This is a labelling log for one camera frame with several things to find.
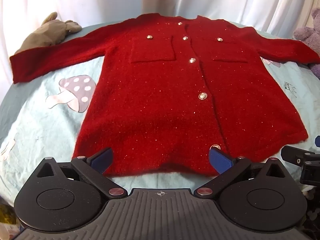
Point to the white curtain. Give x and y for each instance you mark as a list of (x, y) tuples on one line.
[(100, 0)]

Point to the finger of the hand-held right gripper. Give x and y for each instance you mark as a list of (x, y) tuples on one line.
[(310, 173), (292, 153)]

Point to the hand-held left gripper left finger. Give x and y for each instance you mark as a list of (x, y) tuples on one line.
[(102, 161)]

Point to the light blue printed bed sheet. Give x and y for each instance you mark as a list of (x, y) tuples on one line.
[(37, 130)]

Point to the purple plush toy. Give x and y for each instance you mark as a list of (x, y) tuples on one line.
[(310, 35)]

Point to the red knitted cardigan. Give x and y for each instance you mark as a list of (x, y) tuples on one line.
[(160, 100)]

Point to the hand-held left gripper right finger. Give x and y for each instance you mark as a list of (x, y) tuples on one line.
[(220, 160)]

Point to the yellow green cloth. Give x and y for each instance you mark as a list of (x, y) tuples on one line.
[(6, 215)]

